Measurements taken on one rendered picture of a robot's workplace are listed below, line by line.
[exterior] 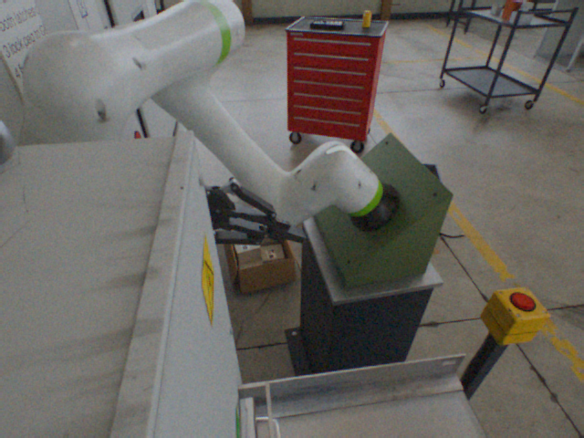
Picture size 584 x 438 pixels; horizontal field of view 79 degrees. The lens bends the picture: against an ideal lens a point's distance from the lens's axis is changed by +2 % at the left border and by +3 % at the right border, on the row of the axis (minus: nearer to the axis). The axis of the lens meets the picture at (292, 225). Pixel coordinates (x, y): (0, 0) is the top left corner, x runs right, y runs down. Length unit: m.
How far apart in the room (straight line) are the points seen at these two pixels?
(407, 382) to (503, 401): 1.12
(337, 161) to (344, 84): 2.14
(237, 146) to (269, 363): 1.11
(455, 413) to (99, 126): 0.72
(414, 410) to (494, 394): 1.13
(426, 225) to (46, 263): 0.85
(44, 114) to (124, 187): 0.23
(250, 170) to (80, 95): 0.52
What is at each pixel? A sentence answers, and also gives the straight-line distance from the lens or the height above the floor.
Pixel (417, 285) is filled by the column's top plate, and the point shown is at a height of 0.75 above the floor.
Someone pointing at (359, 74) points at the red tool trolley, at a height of 0.67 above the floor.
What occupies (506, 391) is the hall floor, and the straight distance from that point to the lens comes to 1.90.
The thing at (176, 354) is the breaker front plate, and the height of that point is 1.37.
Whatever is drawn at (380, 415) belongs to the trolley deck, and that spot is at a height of 0.85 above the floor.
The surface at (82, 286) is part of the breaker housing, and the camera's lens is 0.19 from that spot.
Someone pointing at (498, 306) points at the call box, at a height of 0.88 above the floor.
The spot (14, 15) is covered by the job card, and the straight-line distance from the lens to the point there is 0.68.
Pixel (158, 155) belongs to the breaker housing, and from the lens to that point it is 0.27.
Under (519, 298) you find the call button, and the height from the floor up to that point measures 0.91.
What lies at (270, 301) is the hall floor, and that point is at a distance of 1.91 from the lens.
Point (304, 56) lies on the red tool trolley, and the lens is 2.96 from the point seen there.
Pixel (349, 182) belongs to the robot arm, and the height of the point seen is 1.06.
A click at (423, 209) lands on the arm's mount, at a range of 0.93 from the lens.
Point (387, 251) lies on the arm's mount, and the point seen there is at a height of 0.87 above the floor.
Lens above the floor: 1.51
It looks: 40 degrees down
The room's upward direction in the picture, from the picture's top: straight up
